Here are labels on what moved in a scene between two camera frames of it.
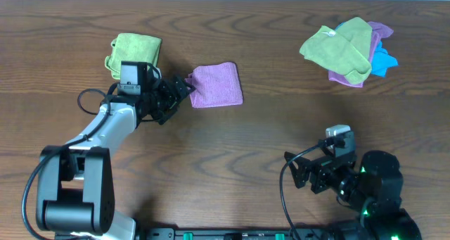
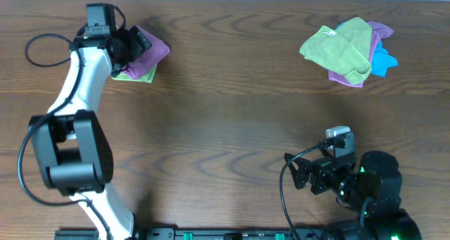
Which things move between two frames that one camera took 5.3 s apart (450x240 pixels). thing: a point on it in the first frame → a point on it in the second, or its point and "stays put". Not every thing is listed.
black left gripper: (172, 96) → (139, 42)
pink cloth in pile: (379, 32) stays put
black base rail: (236, 234) stays put
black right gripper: (320, 168) stays put
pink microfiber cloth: (216, 85) → (152, 55)
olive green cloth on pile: (344, 50) stays put
